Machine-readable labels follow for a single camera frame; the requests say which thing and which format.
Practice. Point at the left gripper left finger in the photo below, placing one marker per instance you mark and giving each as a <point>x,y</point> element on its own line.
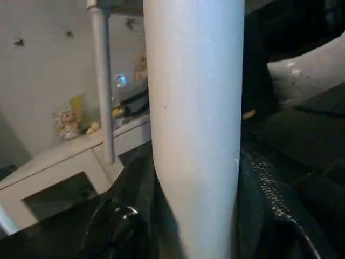
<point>126,215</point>

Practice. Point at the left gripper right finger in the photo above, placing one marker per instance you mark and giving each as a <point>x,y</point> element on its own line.
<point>269,210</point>

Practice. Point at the black work mat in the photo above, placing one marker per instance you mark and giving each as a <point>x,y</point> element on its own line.
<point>302,140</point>

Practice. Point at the white sideboard cabinet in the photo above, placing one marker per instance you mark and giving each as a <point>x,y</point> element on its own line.
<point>54,167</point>

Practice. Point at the grey cushion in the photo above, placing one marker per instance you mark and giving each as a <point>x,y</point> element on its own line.
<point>307,73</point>

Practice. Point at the black cabinet with gold label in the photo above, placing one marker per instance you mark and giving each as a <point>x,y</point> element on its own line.
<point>258,67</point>

